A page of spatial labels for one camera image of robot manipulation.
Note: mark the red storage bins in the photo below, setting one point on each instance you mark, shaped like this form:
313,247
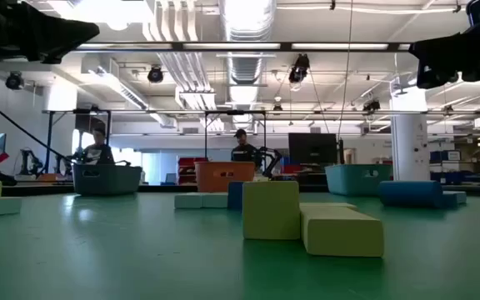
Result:
186,168

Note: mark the orange plastic bin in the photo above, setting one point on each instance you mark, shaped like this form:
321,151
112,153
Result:
206,181

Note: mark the blue storage bins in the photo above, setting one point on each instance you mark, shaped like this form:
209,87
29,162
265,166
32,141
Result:
444,156

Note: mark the silver ceiling air duct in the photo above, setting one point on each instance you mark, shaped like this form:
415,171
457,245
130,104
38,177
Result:
244,62

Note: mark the black table frame rail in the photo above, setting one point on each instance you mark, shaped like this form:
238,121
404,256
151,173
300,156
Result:
165,188

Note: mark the black overhead frame bar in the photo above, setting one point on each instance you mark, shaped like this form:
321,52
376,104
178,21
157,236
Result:
231,46

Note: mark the teal plastic bin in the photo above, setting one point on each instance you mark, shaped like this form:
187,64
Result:
348,179

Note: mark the black computer monitor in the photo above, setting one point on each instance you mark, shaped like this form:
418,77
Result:
313,148

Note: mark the grey plastic bin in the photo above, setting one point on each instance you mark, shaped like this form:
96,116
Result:
106,179

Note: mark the person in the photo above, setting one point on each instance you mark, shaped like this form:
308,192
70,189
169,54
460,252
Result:
97,152
242,152

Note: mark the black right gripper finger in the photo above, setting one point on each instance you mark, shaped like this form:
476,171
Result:
436,50
436,75

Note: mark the long yellow-green block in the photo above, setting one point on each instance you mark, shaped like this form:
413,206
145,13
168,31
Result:
340,233

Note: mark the black background robot arm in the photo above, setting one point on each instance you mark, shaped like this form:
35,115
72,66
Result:
63,164
29,160
271,160

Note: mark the blue cylinder block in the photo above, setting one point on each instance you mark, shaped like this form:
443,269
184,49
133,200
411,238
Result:
411,193

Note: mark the black metal station frame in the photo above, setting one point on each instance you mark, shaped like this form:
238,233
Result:
206,133
49,137

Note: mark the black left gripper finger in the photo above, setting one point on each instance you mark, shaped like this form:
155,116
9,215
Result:
69,31
54,54

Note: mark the white round pillar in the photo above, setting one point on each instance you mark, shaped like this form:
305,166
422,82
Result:
410,141

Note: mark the square yellow-green block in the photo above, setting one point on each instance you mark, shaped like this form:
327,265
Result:
271,210

